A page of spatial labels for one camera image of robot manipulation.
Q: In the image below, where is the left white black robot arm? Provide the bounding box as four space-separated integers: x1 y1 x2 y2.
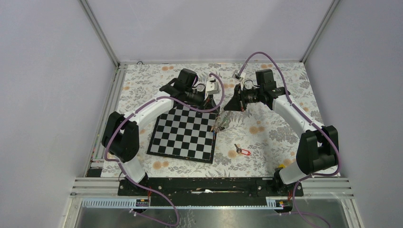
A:
101 68 225 195

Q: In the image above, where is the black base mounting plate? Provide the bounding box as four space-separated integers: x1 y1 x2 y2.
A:
117 177 304 207

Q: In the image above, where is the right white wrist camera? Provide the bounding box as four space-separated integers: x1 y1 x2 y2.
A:
232 71 246 84

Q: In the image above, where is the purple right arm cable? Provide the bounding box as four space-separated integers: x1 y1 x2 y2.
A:
239 51 342 228

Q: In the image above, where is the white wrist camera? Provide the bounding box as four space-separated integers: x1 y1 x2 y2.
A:
232 71 246 84
205 80 220 95

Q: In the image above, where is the floral patterned table mat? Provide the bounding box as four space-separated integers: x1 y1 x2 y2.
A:
117 63 322 177

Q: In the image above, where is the key with red tag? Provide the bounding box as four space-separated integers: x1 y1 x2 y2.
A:
234 144 251 156

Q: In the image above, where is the key organiser with rings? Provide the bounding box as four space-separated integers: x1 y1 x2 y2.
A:
211 110 230 133

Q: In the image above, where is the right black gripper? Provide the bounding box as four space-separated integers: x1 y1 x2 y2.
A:
224 84 263 112

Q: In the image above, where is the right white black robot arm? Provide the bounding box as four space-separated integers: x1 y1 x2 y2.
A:
224 69 339 196

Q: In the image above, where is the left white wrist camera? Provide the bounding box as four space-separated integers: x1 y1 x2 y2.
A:
205 80 220 95

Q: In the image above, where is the black white chessboard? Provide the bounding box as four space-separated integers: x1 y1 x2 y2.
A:
146 105 218 164

